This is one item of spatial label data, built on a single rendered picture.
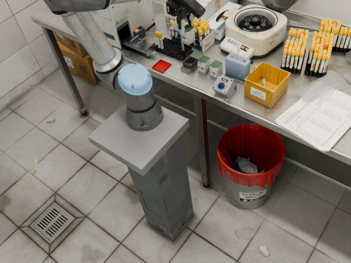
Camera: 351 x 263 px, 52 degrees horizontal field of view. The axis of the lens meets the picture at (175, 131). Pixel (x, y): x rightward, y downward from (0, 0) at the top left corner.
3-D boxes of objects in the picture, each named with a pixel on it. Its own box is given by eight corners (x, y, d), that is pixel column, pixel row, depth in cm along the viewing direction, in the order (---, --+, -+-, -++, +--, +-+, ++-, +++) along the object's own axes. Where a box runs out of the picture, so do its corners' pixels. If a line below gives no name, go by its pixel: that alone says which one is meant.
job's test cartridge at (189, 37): (181, 42, 157) (179, 30, 152) (188, 36, 159) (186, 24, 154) (188, 45, 155) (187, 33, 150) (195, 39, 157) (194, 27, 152)
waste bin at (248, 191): (204, 195, 222) (200, 153, 188) (235, 155, 239) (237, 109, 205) (258, 228, 205) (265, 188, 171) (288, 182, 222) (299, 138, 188)
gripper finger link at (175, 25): (174, 34, 156) (175, 13, 150) (185, 38, 153) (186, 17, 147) (169, 36, 154) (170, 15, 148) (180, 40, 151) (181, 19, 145)
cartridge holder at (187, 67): (180, 70, 167) (179, 63, 164) (191, 59, 171) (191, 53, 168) (189, 74, 165) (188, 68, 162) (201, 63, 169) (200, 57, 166)
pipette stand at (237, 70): (223, 77, 161) (223, 60, 153) (231, 68, 164) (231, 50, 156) (243, 85, 156) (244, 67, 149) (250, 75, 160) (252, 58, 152)
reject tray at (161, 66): (151, 68, 170) (151, 67, 170) (160, 60, 173) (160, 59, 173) (162, 73, 167) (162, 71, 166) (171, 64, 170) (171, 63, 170)
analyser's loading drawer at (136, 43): (117, 43, 182) (115, 35, 178) (126, 36, 185) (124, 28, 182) (147, 56, 173) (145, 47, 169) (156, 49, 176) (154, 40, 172)
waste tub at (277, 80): (243, 96, 152) (244, 79, 144) (260, 79, 158) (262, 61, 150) (271, 109, 145) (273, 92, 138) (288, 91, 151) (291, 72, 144)
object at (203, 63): (198, 72, 165) (197, 60, 160) (203, 66, 167) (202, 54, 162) (205, 74, 163) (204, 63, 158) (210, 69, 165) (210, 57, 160)
